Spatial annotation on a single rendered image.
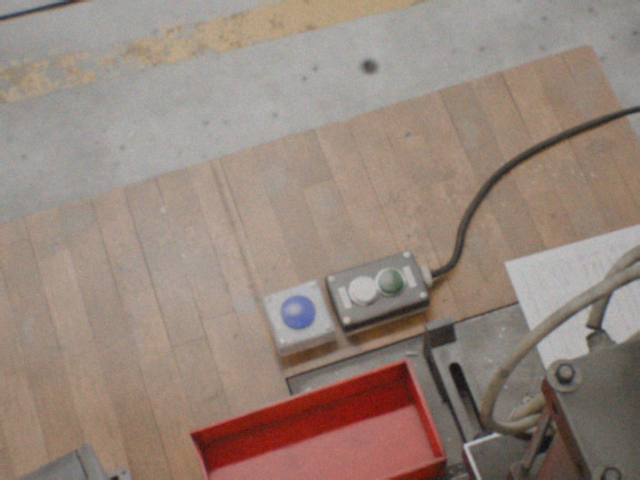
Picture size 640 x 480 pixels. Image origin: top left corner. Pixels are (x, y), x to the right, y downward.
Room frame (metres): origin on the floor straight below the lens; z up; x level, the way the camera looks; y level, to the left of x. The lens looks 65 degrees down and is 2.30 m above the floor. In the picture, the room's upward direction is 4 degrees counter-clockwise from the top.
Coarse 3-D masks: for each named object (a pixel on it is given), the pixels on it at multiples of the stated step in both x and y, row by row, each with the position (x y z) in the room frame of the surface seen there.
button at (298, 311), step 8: (296, 296) 0.57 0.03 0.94; (304, 296) 0.57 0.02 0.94; (288, 304) 0.56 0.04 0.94; (296, 304) 0.56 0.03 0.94; (304, 304) 0.56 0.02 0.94; (312, 304) 0.56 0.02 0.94; (280, 312) 0.55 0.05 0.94; (288, 312) 0.55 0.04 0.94; (296, 312) 0.55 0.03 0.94; (304, 312) 0.55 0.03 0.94; (312, 312) 0.55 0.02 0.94; (288, 320) 0.54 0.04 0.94; (296, 320) 0.54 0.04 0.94; (304, 320) 0.54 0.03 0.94; (312, 320) 0.54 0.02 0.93; (296, 328) 0.53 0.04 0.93
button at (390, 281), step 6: (384, 270) 0.59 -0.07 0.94; (390, 270) 0.59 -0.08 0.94; (396, 270) 0.59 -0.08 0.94; (384, 276) 0.58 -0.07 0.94; (390, 276) 0.58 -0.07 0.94; (396, 276) 0.58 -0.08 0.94; (402, 276) 0.58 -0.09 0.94; (378, 282) 0.58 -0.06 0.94; (384, 282) 0.58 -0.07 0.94; (390, 282) 0.58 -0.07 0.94; (396, 282) 0.58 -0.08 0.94; (402, 282) 0.57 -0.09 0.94; (384, 288) 0.57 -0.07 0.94; (390, 288) 0.57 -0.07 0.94; (396, 288) 0.57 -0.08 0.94
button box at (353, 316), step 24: (600, 120) 0.78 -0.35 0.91; (504, 168) 0.73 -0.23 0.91; (480, 192) 0.70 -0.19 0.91; (456, 240) 0.64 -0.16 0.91; (384, 264) 0.60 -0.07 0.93; (408, 264) 0.60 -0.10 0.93; (336, 288) 0.58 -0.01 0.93; (408, 288) 0.57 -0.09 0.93; (336, 312) 0.55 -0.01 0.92; (360, 312) 0.55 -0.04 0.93; (384, 312) 0.54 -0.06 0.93; (408, 312) 0.55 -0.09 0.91
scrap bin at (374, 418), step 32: (352, 384) 0.46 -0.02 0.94; (384, 384) 0.47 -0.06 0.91; (416, 384) 0.45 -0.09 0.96; (256, 416) 0.43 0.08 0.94; (288, 416) 0.44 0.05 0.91; (320, 416) 0.44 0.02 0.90; (352, 416) 0.43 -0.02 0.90; (384, 416) 0.43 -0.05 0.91; (416, 416) 0.43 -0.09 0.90; (224, 448) 0.41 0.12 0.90; (256, 448) 0.40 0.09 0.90; (288, 448) 0.40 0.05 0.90; (320, 448) 0.40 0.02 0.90; (352, 448) 0.40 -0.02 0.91; (384, 448) 0.39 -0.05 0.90; (416, 448) 0.39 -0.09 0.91
